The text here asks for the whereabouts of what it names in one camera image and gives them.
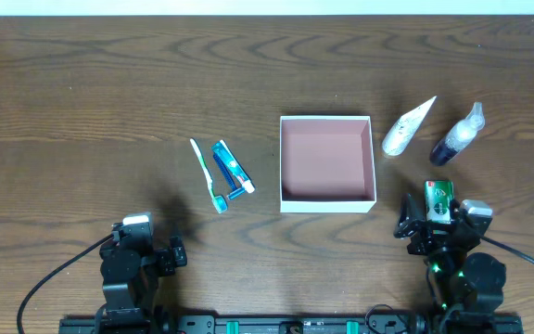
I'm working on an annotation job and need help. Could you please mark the white tube with gold cap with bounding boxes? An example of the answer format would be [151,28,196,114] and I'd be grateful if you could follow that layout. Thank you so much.
[382,96,437,157]

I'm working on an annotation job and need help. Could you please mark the clear bottle with blue liquid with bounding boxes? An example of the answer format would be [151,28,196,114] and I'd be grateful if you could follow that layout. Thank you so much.
[429,102,485,166]

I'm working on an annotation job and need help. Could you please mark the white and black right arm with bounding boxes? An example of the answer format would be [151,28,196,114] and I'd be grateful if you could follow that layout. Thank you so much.
[393,194,506,314]

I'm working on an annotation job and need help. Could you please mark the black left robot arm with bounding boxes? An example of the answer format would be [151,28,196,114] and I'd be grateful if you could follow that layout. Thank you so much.
[99,223,187,328]

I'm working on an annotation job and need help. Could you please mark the green Dettol soap box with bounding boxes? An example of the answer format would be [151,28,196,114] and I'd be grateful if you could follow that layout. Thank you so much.
[424,180,454,224]

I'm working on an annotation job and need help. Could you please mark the green and white toothbrush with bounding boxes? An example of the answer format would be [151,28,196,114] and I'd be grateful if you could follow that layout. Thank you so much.
[189,138,228,213]

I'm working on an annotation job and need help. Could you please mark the white box with pink interior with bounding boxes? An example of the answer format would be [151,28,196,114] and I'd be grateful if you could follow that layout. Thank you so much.
[279,115,377,213]

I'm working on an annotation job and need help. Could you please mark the teal toothpaste tube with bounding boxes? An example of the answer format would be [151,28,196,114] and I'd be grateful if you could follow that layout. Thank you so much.
[212,140,255,193]

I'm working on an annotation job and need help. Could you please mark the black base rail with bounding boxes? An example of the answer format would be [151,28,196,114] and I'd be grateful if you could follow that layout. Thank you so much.
[57,314,526,334]

